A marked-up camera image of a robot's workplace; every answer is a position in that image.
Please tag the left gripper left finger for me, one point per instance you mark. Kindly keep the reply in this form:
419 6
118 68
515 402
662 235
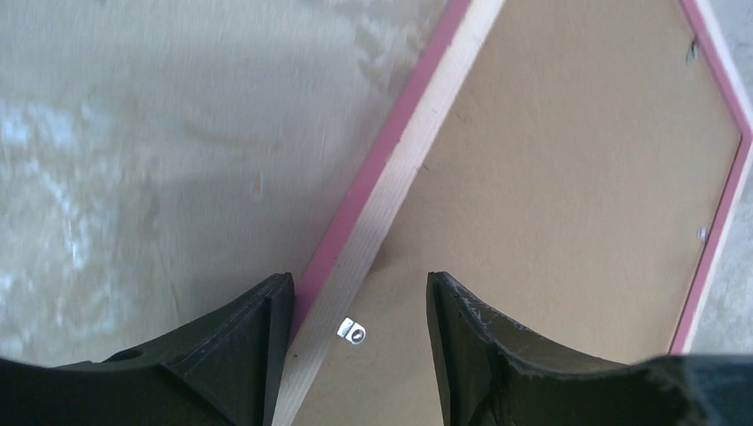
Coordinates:
223 368

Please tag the brown cardboard backing board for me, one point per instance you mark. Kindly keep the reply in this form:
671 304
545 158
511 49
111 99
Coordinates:
559 176

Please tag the silver frame turn clip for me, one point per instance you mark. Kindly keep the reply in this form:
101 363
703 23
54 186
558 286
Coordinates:
352 331

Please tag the pink wooden photo frame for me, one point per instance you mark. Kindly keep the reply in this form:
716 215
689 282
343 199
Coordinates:
382 194

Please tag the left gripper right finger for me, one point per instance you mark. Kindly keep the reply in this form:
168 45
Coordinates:
492 370

